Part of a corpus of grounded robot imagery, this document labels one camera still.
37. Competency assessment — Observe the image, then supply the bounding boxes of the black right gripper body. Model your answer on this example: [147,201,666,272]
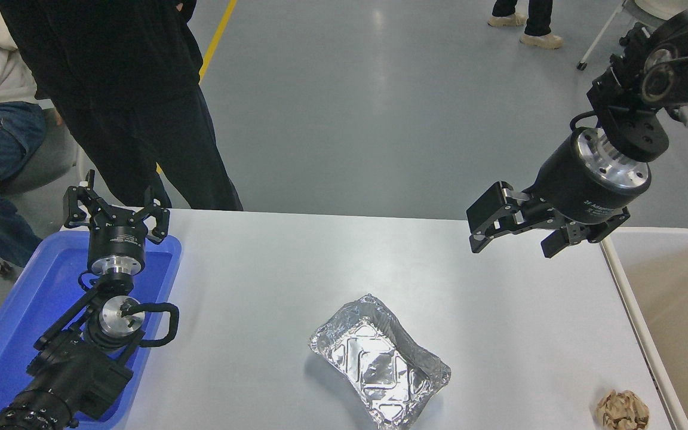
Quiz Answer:
[529,131,642,225]

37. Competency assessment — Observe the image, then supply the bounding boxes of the white-legged grey chair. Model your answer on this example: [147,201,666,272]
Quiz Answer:
[577,0,634,71]

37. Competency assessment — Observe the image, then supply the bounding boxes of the crumpled tan paper ball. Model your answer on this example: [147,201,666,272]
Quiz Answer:
[596,390,650,430]

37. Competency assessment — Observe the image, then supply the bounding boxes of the blue plastic tray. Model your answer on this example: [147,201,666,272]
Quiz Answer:
[0,230,182,428]

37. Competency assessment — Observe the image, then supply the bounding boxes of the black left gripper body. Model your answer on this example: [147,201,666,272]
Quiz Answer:
[87,206,146,261]

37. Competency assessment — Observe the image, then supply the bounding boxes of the distant standing person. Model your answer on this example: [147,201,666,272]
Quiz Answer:
[489,0,564,50]

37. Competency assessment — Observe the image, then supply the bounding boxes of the grey chair with casters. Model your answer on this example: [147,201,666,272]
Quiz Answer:
[1,99,91,195]

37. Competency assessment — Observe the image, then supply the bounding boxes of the silver foil tray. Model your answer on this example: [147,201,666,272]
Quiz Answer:
[309,293,452,430]

